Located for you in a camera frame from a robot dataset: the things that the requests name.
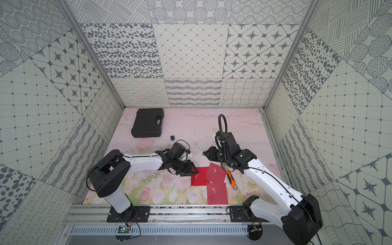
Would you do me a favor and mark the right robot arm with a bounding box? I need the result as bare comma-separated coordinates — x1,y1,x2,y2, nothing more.
203,147,323,245

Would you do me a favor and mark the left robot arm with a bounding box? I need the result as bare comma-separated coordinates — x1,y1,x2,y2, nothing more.
86,149,199,214

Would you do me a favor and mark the orange adjustable wrench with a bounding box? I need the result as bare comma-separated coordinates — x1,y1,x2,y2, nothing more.
222,163,237,190

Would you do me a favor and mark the black plastic case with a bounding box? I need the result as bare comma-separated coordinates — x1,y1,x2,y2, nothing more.
131,108,164,138

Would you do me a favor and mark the right circuit board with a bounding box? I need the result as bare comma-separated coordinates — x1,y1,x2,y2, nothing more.
248,225,263,241

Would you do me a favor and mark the circuit board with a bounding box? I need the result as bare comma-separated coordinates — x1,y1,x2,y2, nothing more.
115,227,132,242
248,225,263,241

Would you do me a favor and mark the left circuit board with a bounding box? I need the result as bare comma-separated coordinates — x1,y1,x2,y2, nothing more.
115,227,132,242

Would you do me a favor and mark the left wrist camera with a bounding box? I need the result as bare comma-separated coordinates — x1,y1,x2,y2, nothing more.
169,143,187,159

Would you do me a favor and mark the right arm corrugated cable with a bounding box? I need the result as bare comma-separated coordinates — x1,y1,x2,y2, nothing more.
214,114,229,148

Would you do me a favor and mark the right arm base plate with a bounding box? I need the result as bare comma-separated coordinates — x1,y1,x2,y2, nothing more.
226,206,268,223

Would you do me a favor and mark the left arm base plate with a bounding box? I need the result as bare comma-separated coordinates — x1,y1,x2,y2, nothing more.
106,205,151,223

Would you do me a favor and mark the aluminium mounting rail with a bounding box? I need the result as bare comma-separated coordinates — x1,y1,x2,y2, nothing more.
61,203,316,226

